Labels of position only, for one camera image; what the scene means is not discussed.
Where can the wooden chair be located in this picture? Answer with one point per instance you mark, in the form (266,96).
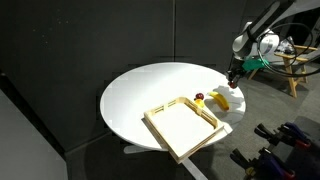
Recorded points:
(293,83)

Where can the small yellow toy fruit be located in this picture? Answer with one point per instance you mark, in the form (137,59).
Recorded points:
(200,103)

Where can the black clamp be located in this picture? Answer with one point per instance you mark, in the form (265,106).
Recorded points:
(265,131)

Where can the dark red toy plum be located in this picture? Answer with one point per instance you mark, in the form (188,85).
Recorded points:
(199,96)

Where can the orange tomato toy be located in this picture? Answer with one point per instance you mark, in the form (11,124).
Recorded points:
(233,85)

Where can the yellow toy banana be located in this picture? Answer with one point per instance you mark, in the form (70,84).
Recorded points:
(221,101)

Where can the purple clamp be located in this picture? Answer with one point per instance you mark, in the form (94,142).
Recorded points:
(271,163)

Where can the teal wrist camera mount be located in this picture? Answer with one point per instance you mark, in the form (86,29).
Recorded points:
(255,64)

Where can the round white table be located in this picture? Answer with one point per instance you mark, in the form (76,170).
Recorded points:
(143,96)

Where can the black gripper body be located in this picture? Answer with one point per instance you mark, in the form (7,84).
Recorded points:
(236,70)

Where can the perforated metal plate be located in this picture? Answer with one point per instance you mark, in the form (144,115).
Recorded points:
(306,160)

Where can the wooden slatted tray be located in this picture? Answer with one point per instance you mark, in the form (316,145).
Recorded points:
(166,140)

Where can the silver object on chair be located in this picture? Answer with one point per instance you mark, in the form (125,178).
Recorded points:
(287,46)

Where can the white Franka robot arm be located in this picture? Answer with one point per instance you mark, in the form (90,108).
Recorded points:
(270,41)

